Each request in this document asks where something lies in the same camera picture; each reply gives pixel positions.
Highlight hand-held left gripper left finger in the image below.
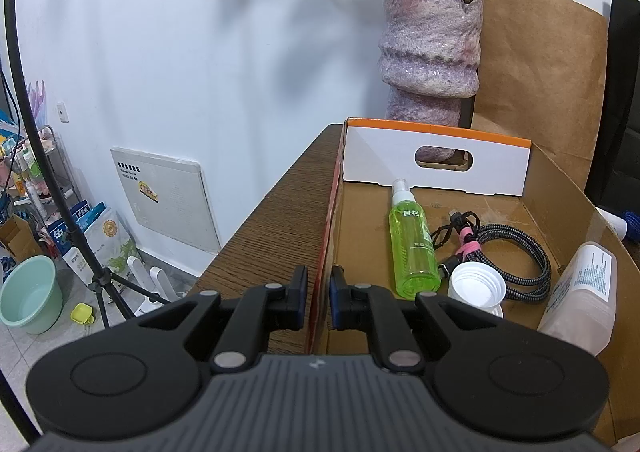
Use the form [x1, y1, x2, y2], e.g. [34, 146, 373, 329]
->
[145, 266, 309, 375]

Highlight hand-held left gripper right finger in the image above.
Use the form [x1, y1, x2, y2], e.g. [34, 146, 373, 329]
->
[330, 266, 488, 374]

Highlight green spray bottle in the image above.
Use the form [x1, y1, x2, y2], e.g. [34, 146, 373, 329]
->
[389, 178, 442, 299]

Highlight white round cap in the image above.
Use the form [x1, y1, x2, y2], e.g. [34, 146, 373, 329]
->
[446, 262, 507, 317]

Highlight orange white cardboard box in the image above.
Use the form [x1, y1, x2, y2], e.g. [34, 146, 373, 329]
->
[306, 118, 640, 448]

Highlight braided cable with pink tie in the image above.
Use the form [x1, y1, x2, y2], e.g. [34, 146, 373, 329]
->
[430, 209, 552, 303]

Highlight white floor appliance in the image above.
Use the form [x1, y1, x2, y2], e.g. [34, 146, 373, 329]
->
[125, 256, 173, 317]

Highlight white green printed bag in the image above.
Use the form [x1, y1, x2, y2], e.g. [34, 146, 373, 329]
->
[62, 209, 141, 290]

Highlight blue white printed bag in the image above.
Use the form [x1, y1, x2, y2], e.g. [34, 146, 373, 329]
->
[47, 202, 108, 257]

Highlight translucent plastic bottle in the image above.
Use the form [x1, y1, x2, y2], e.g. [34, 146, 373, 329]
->
[537, 242, 618, 358]

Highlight green plastic basin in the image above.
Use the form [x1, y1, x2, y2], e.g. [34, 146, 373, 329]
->
[0, 256, 64, 335]

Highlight white tube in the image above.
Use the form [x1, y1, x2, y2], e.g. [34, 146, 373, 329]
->
[595, 206, 628, 240]

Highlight purple grey textured vase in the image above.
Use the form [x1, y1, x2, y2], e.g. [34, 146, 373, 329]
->
[377, 0, 486, 169]

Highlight small brown cardboard box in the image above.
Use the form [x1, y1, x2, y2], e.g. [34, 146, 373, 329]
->
[0, 216, 43, 265]

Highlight brown paper bag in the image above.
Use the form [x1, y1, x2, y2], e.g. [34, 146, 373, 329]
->
[470, 0, 612, 193]

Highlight blue round lid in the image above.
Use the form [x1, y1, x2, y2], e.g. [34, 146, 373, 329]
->
[620, 209, 640, 240]

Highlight black light stand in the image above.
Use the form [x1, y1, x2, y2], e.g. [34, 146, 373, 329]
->
[0, 0, 173, 448]

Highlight pastel plastic hangers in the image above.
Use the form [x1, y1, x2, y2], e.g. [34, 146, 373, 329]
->
[25, 79, 48, 120]

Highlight white wall panel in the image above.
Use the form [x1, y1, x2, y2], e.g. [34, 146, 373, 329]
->
[110, 147, 222, 253]

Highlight wire storage rack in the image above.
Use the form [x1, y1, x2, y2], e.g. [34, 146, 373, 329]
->
[0, 124, 76, 233]

